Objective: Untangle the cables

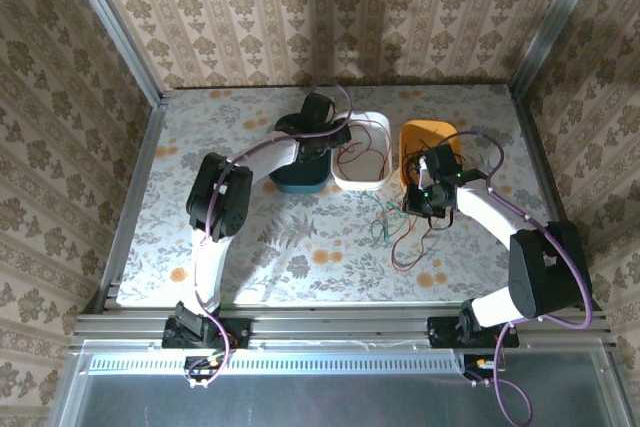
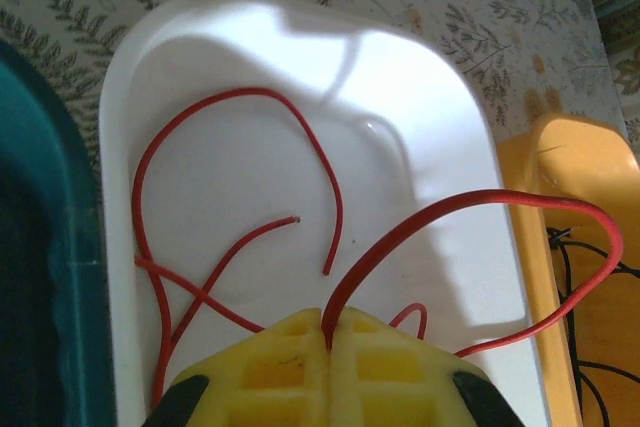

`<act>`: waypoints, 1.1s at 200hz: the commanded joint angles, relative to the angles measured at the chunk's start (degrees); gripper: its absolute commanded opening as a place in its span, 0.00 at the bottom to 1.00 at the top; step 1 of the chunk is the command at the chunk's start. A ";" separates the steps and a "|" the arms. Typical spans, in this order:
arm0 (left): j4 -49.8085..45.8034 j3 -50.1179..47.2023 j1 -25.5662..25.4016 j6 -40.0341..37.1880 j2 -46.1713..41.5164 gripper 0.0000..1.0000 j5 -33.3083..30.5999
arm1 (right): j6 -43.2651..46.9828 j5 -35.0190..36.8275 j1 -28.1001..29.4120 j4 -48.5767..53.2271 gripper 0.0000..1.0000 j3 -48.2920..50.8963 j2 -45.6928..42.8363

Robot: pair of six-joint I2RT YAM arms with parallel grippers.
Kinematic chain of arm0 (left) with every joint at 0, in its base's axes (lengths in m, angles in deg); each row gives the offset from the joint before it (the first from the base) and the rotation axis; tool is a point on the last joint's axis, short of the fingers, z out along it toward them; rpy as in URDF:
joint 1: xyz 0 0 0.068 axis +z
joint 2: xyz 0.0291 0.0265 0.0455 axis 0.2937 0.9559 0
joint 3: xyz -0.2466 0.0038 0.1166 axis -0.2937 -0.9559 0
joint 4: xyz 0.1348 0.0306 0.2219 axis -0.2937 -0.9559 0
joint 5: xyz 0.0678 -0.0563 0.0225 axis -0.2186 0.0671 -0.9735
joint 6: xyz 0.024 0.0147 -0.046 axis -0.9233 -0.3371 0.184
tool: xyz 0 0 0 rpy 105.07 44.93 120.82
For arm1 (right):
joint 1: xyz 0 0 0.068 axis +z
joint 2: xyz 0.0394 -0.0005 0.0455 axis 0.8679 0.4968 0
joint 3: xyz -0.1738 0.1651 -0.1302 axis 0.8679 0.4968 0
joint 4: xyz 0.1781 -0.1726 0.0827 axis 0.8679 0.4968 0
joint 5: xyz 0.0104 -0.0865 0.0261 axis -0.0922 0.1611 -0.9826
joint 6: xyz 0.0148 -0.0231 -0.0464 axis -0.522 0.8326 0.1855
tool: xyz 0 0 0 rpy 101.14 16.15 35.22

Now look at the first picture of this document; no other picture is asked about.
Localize black cable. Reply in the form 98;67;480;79
403;144;426;186
412;136;441;158

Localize green cable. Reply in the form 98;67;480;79
368;206;397;244
362;190;407;221

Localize red cable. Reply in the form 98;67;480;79
337;119;392;181
391;219;436;273

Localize white plastic bin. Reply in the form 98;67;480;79
330;110;393;192

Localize teal plastic bin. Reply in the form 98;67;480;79
268;114;334;195

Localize orange plastic bin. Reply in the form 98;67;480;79
398;119;464;189

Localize floral tablecloth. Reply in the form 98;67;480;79
115;84;570;307

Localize grey metal sheet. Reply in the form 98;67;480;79
47;339;634;427

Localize aluminium side rail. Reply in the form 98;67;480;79
92;91;169;316
509;86;604;313

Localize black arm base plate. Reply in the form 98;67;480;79
427;315;520;349
162;315;251;351

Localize aluminium cross rail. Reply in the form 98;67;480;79
69;310;614;351

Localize black cable connector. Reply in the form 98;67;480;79
462;354;507;388
183;354;226;391

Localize slotted cable duct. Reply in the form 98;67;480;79
84;348;464;376

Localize aluminium frame post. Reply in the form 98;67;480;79
57;0;166;106
508;0;611;98

